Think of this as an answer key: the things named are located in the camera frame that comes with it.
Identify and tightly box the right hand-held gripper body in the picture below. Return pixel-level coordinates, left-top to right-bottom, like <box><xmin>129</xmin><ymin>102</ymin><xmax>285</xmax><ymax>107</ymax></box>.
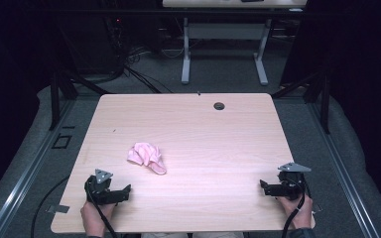
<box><xmin>276</xmin><ymin>162</ymin><xmax>313</xmax><ymax>201</ymax></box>

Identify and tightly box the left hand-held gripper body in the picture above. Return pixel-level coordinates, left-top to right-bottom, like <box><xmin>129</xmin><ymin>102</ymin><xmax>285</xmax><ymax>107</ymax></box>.
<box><xmin>83</xmin><ymin>169</ymin><xmax>117</xmax><ymax>205</ymax></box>

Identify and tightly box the person's left hand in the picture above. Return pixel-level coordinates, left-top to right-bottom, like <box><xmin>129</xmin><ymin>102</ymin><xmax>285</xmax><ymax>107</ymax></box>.
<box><xmin>79</xmin><ymin>200</ymin><xmax>117</xmax><ymax>238</ymax></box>

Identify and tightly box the person's right hand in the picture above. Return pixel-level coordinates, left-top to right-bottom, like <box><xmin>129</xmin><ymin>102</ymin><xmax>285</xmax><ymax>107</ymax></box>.
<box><xmin>278</xmin><ymin>193</ymin><xmax>314</xmax><ymax>230</ymax></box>

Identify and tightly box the pink crumpled cloth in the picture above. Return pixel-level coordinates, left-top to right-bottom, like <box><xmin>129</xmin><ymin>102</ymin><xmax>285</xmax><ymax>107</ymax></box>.
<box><xmin>126</xmin><ymin>142</ymin><xmax>168</xmax><ymax>176</ymax></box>

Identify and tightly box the grey tape piece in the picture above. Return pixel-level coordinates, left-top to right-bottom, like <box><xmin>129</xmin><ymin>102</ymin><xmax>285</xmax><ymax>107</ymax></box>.
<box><xmin>45</xmin><ymin>204</ymin><xmax>70</xmax><ymax>214</ymax></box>

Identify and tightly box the dark curtain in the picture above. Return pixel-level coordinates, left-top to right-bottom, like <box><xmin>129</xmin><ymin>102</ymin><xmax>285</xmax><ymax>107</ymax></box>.
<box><xmin>279</xmin><ymin>0</ymin><xmax>381</xmax><ymax>212</ymax></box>

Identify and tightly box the white desk with metal legs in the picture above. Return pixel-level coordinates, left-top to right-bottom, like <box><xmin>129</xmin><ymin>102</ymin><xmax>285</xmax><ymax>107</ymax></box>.
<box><xmin>161</xmin><ymin>0</ymin><xmax>309</xmax><ymax>86</ymax></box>

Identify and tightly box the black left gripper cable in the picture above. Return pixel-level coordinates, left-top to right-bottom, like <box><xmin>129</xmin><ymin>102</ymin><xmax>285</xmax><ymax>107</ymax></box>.
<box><xmin>84</xmin><ymin>179</ymin><xmax>119</xmax><ymax>238</ymax></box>

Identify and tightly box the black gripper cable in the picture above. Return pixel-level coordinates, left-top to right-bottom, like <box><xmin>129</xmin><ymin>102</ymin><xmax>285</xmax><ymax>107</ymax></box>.
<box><xmin>280</xmin><ymin>178</ymin><xmax>309</xmax><ymax>238</ymax></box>
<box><xmin>84</xmin><ymin>179</ymin><xmax>119</xmax><ymax>238</ymax></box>

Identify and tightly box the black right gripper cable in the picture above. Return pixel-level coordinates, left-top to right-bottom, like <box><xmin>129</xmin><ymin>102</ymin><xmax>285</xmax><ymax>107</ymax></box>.
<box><xmin>280</xmin><ymin>178</ymin><xmax>309</xmax><ymax>238</ymax></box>

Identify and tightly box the silver metal floor rail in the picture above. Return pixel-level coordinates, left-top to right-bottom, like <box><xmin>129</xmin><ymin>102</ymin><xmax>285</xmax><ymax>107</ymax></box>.
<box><xmin>0</xmin><ymin>98</ymin><xmax>77</xmax><ymax>238</ymax></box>
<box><xmin>307</xmin><ymin>101</ymin><xmax>381</xmax><ymax>238</ymax></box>

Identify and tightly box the black cable on floor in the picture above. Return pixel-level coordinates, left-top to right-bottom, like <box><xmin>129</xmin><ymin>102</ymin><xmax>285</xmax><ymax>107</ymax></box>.
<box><xmin>30</xmin><ymin>174</ymin><xmax>71</xmax><ymax>238</ymax></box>

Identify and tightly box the black metal frame stand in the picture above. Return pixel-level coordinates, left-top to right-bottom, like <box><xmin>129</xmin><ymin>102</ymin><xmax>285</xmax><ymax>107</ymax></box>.
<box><xmin>48</xmin><ymin>62</ymin><xmax>112</xmax><ymax>132</ymax></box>
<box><xmin>270</xmin><ymin>65</ymin><xmax>332</xmax><ymax>135</ymax></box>

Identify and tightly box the bundle of black floor cables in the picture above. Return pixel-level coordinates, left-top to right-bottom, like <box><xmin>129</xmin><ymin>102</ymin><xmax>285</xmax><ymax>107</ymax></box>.
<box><xmin>105</xmin><ymin>16</ymin><xmax>175</xmax><ymax>95</ymax></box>

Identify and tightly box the black horizontal frame bar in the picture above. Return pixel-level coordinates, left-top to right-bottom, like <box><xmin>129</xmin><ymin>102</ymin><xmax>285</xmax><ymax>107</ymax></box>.
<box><xmin>43</xmin><ymin>8</ymin><xmax>312</xmax><ymax>18</ymax></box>

